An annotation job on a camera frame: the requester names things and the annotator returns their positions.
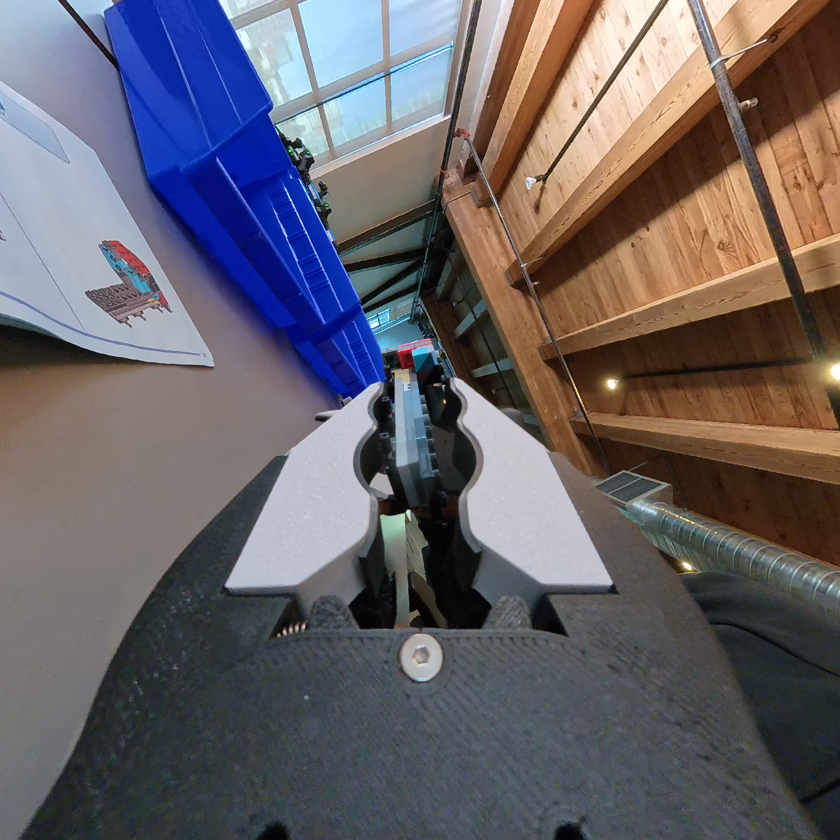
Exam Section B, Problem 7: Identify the grey desk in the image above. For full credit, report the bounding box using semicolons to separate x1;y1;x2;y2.
0;0;395;840

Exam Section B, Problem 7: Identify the blue plastic bin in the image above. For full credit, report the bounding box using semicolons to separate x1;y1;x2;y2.
285;308;389;399
104;0;345;332

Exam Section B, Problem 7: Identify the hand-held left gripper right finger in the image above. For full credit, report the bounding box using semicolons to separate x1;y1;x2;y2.
445;378;616;623

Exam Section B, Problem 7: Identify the instruction booklet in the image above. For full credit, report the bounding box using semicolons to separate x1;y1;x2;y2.
0;79;216;368

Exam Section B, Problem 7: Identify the person's black jacket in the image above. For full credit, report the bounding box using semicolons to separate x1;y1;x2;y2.
679;570;840;811

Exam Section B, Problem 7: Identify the long black toy brick assembly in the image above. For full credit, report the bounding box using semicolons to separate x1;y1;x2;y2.
378;341;460;521

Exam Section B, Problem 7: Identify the person's right hand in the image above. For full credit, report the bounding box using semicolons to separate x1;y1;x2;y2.
378;495;462;527

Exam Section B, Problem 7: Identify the large window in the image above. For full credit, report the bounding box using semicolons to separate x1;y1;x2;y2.
220;0;468;161

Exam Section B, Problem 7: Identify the ceiling vent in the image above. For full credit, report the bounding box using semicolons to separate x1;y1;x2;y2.
592;469;675;508

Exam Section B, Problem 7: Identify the silver air duct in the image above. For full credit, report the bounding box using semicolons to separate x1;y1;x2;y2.
626;497;840;611

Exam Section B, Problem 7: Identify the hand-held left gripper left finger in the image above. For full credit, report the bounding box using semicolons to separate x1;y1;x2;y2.
225;382;396;611

